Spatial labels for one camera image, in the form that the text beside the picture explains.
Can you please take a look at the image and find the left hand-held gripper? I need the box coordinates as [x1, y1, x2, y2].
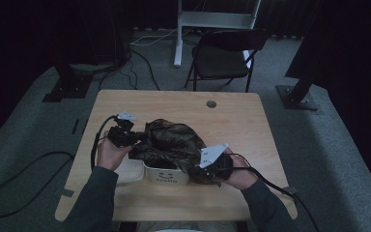
[106, 110, 148, 149]

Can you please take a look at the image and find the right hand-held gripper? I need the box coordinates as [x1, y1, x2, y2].
[189, 143, 235, 183]

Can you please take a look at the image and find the black garbage bag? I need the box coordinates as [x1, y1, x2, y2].
[128, 118, 226, 188]

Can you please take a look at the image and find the cream trash bin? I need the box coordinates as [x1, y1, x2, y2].
[143, 160, 191, 187]

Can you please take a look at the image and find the person's left hand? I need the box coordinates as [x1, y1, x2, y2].
[96, 134, 133, 171]

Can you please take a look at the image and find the person's right hand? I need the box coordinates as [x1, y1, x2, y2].
[223, 148, 260, 191]

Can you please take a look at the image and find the black folding chair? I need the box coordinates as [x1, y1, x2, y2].
[184, 28, 270, 94]

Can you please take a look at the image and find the white metal stand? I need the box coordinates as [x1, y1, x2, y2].
[173, 0, 262, 68]

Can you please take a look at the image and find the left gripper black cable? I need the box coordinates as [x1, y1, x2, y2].
[90, 114, 119, 172]

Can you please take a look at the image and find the thin black floor cable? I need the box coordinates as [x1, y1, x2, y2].
[98, 47, 161, 91]

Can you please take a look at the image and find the white floor cable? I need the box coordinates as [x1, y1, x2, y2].
[129, 28, 178, 46]

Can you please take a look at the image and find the black stand base with post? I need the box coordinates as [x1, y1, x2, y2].
[275, 76, 320, 111]

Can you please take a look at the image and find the looped black floor cable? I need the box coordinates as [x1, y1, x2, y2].
[0, 151, 75, 219]

